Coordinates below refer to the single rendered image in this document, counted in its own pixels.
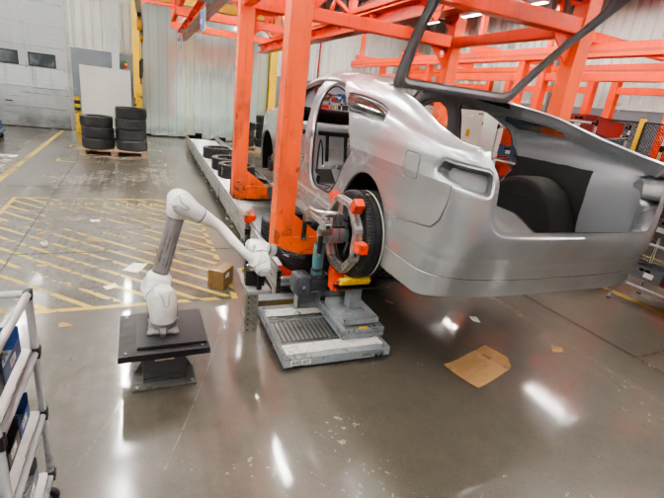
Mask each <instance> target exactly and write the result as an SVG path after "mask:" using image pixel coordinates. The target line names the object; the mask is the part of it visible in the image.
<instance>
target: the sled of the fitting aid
mask: <svg viewBox="0 0 664 498"><path fill-rule="evenodd" d="M318 309H319V311H320V312H321V313H322V315H323V316H324V317H325V319H326V320H327V321H328V323H329V324H330V325H331V327H332V328H333V329H334V331H335V332H336V334H337V335H338V336H339V338H340V339H341V340H344V339H353V338H362V337H371V336H378V335H382V334H383V329H384V326H383V325H382V324H381V323H380V322H374V323H364V324H354V325H343V324H342V323H341V321H340V320H339V319H338V318H337V316H336V315H335V314H334V313H333V311H332V310H331V309H330V308H329V306H328V305H327V304H326V303H325V300H320V301H319V305H318Z"/></svg>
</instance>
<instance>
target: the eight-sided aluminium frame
mask: <svg viewBox="0 0 664 498"><path fill-rule="evenodd" d="M339 202H340V203H341V204H343V205H344V206H346V207H347V208H348V213H349V217H350V221H351V225H352V240H351V247H350V254H349V258H348V259H347V260H346V261H345V262H344V263H342V262H341V261H340V260H338V259H337V257H336V252H335V247H334V243H330V246H329V243H325V244H326V245H325V247H326V252H327V259H328V262H329V264H331V265H332V266H333V267H334V268H335V269H336V270H337V271H338V272H339V273H347V272H349V270H350V269H351V268H352V267H353V266H354V265H355V264H356V263H358V261H359V258H360V255H357V254H356V253H355V252H354V251H353V246H354V241H356V240H357V241H362V236H363V227H362V224H361V219H360V215H359V214H352V213H351V210H350V204H351V202H352V200H351V199H349V198H348V197H346V196H344V195H336V197H335V198H334V200H333V201H332V203H331V204H330V206H329V207H328V208H327V210H326V211H337V209H338V205H339ZM357 235H358V236H357ZM330 248H331V251H330ZM331 253H332V256H331Z"/></svg>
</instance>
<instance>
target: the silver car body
mask: <svg viewBox="0 0 664 498"><path fill-rule="evenodd" d="M440 1H441V0H428V2H427V4H426V6H425V8H424V11H423V13H422V15H421V17H420V19H419V21H418V23H417V25H416V27H415V29H414V31H413V33H412V35H411V37H410V40H409V42H408V44H407V47H406V48H405V51H404V53H403V56H402V58H401V61H400V63H399V66H398V69H397V71H396V74H395V77H392V76H386V75H379V74H372V73H364V72H335V73H331V74H327V75H325V76H322V77H319V78H317V79H315V80H314V81H312V82H310V83H309V84H307V85H306V94H305V96H306V95H307V94H308V93H310V92H311V91H312V90H314V89H315V88H317V87H319V86H321V87H320V88H319V90H318V91H317V93H316V95H315V97H314V100H313V103H312V107H307V106H304V116H303V127H302V138H301V149H300V159H299V170H298V181H297V192H296V197H297V198H298V199H299V200H301V201H302V202H303V203H304V204H305V205H306V206H307V207H313V208H314V209H317V210H324V211H326V210H327V208H328V207H329V206H330V203H329V198H328V194H329V193H330V191H331V190H334V191H340V195H342V193H343V190H344V188H345V186H346V184H347V182H348V180H349V179H350V178H351V176H352V175H353V174H355V173H356V172H358V171H366V172H368V173H369V174H371V175H372V177H373V178H374V180H375V182H376V184H377V186H378V189H379V192H380V195H381V199H382V204H383V211H384V245H383V252H382V258H381V262H380V266H381V267H382V268H383V269H385V270H386V271H387V272H388V273H389V274H391V275H392V276H393V277H394V278H396V279H397V280H398V281H399V282H401V283H402V284H403V285H404V286H406V287H407V288H408V289H409V290H411V291H413V292H414V293H417V294H420V295H425V296H434V297H487V296H505V295H519V294H532V293H544V292H556V291H578V290H588V289H598V288H606V287H612V286H617V285H621V284H623V283H624V282H625V281H626V279H627V277H628V276H629V274H630V272H631V270H632V269H633V268H634V266H635V265H636V263H637V262H638V261H639V259H640V258H641V257H642V255H643V254H644V253H645V251H646V249H647V248H648V246H649V244H650V242H651V240H652V238H653V235H654V232H655V230H656V227H657V224H658V221H659V219H660V216H661V213H662V210H663V208H664V163H663V162H660V161H657V160H655V159H652V158H650V157H647V156H645V155H642V154H640V153H638V152H635V151H633V150H630V149H628V148H625V147H623V146H620V145H618V144H615V143H613V142H611V141H608V140H606V139H604V138H601V137H599V136H598V135H596V134H594V133H592V132H590V131H588V130H585V129H583V128H581V127H579V126H577V125H575V124H572V123H570V122H568V121H565V120H563V119H561V118H558V117H555V116H553V115H550V114H547V113H544V112H541V111H538V110H534V109H531V108H528V107H524V106H520V105H517V104H513V103H510V101H512V100H513V99H514V98H515V97H516V96H517V95H518V94H519V93H520V92H521V91H522V90H524V89H525V88H526V87H527V86H528V85H529V84H530V83H531V82H532V81H533V80H534V79H535V78H536V77H537V76H538V75H540V74H541V73H542V72H543V71H544V70H545V69H546V68H547V67H548V66H549V65H551V64H552V63H553V62H554V61H555V60H556V59H557V58H558V57H559V56H561V55H562V54H563V53H564V52H565V51H567V50H568V49H569V48H570V47H572V46H573V45H574V44H575V43H577V42H579V41H580V40H581V39H583V38H584V37H585V36H587V35H588V34H589V33H591V32H592V31H593V30H595V29H596V28H597V27H599V26H600V25H601V24H603V23H604V22H605V21H606V20H608V19H609V18H610V17H612V16H613V14H615V13H616V12H617V11H618V10H620V9H621V8H622V7H623V6H625V5H626V4H627V3H628V2H629V1H631V0H609V3H608V5H607V7H606V8H605V9H604V10H603V11H602V12H601V13H600V14H599V15H597V16H596V17H595V18H594V19H593V20H591V21H590V22H589V23H588V24H587V25H585V26H584V27H583V28H582V29H581V30H579V31H578V32H577V33H576V34H574V35H573V36H572V37H571V38H569V39H568V40H567V41H566V42H564V43H563V44H562V45H561V46H559V47H558V48H557V49H556V50H555V51H553V52H552V53H551V54H550V55H549V56H547V57H546V58H545V59H544V60H543V61H542V62H541V63H539V64H538V65H537V66H536V67H535V68H534V69H533V70H532V71H530V72H529V73H528V74H527V75H526V76H525V77H524V78H523V79H522V80H521V81H519V82H518V83H517V84H516V85H515V86H514V87H513V88H512V89H511V90H510V91H508V92H506V93H498V92H492V91H486V90H479V89H473V88H467V87H460V86H455V85H449V84H443V83H436V82H430V81H424V80H417V79H411V78H410V77H409V75H408V74H409V70H410V67H411V65H412V62H413V59H414V56H415V54H416V51H417V48H418V46H419V43H420V41H421V38H422V37H423V35H424V33H425V31H426V28H427V26H428V24H429V22H430V20H431V18H432V16H433V15H434V13H435V11H436V9H437V7H438V5H439V3H440ZM336 87H337V88H340V89H342V90H343V91H345V96H346V104H347V106H348V108H349V110H350V112H348V111H340V110H331V109H323V108H321V106H322V103H323V100H324V98H325V96H326V95H327V93H328V92H329V91H330V90H332V89H334V88H336ZM394 87H396V88H403V89H410V90H417V91H418V92H417V93H416V94H415V95H414V96H413V97H411V96H409V95H407V94H406V93H404V92H402V91H400V90H398V89H396V88H394ZM434 102H441V103H442V104H443V105H444V106H445V107H446V108H447V113H448V129H445V128H444V127H443V126H442V125H441V124H439V123H438V122H437V121H436V120H435V119H434V118H433V116H432V115H431V114H430V113H429V112H428V111H427V110H426V109H425V108H424V107H425V106H427V105H429V104H431V103H434ZM462 105H465V106H470V107H474V108H476V109H479V110H481V111H483V112H485V113H487V114H488V115H490V116H491V117H493V118H494V119H495V120H497V121H498V122H499V123H501V124H502V125H503V126H504V127H505V128H506V129H507V130H508V131H509V132H510V134H511V137H512V143H513V147H514V149H515V152H516V154H517V162H516V164H515V165H514V166H513V167H512V168H511V169H510V170H509V171H508V172H507V173H506V174H505V175H504V176H503V177H502V179H501V180H500V181H499V177H498V174H497V171H496V169H495V166H494V164H493V162H492V159H491V152H490V151H489V150H487V149H484V148H481V147H477V146H474V145H470V144H468V143H465V142H463V141H462V140H460V131H461V106H462ZM278 110H279V107H276V108H273V109H271V110H269V111H267V112H266V114H265V116H264V125H263V132H262V142H261V168H263V169H268V170H269V171H270V174H271V177H272V178H273V179H274V166H275V152H276V138H277V124H278ZM488 172H489V173H488ZM491 174H492V175H491ZM492 176H493V177H492Z"/></svg>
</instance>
